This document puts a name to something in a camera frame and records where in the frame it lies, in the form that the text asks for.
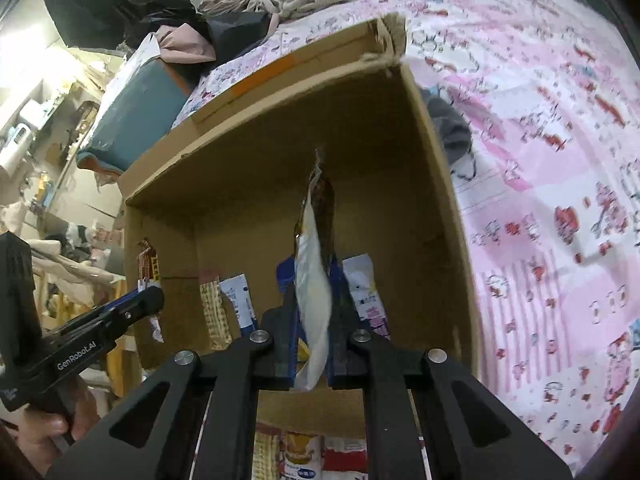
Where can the blue white stick packet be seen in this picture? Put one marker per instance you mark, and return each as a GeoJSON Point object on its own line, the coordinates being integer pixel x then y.
{"type": "Point", "coordinates": [240, 305]}

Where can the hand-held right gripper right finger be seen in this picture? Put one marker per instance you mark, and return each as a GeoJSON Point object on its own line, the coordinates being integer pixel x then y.
{"type": "Point", "coordinates": [345, 355]}

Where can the dark brown snack packet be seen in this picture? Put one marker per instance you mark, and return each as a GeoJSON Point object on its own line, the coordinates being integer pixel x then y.
{"type": "Point", "coordinates": [315, 280]}

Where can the yellow snack packet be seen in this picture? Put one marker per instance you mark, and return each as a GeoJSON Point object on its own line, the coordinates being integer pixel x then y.
{"type": "Point", "coordinates": [300, 447]}

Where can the black plastic bag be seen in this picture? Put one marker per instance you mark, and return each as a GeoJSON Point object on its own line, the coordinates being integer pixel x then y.
{"type": "Point", "coordinates": [240, 32]}

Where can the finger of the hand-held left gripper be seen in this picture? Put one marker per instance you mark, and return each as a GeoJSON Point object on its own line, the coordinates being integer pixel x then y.
{"type": "Point", "coordinates": [122, 301]}
{"type": "Point", "coordinates": [142, 305]}

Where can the white packet with pink print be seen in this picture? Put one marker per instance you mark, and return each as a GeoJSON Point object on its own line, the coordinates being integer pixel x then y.
{"type": "Point", "coordinates": [367, 295]}

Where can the person's left hand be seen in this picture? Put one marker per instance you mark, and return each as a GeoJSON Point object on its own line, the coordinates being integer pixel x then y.
{"type": "Point", "coordinates": [45, 430]}

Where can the brown cardboard box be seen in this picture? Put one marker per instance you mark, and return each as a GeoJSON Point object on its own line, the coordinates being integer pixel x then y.
{"type": "Point", "coordinates": [250, 195]}

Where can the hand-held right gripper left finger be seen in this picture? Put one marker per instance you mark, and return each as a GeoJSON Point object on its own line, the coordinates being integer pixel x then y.
{"type": "Point", "coordinates": [280, 345]}

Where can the grey sock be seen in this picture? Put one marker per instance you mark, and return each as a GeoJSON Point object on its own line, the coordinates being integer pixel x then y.
{"type": "Point", "coordinates": [450, 130]}

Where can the red striped snack packet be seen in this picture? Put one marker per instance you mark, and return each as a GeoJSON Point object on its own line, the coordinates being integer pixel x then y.
{"type": "Point", "coordinates": [147, 267]}

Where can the beige hanging garment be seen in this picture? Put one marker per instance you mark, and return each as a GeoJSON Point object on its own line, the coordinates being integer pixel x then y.
{"type": "Point", "coordinates": [65, 265]}

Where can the pink garment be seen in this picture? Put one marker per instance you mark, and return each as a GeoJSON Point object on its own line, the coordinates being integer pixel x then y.
{"type": "Point", "coordinates": [182, 42]}

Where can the checked beige snack packet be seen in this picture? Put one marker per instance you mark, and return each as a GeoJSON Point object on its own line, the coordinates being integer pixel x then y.
{"type": "Point", "coordinates": [215, 310]}
{"type": "Point", "coordinates": [265, 452]}

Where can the teal cushion with papers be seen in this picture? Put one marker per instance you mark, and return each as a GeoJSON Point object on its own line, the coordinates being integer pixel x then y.
{"type": "Point", "coordinates": [135, 115]}

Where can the white paper sheet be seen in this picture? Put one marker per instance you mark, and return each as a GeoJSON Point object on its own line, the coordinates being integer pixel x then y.
{"type": "Point", "coordinates": [132, 65]}

